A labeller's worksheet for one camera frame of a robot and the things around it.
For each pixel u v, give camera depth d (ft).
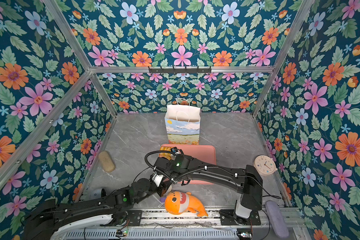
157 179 2.19
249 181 1.28
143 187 1.93
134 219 2.41
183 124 2.71
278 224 2.27
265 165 2.99
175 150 2.17
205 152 3.33
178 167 1.56
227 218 2.38
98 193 2.41
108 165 2.92
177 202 2.31
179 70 3.05
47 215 1.54
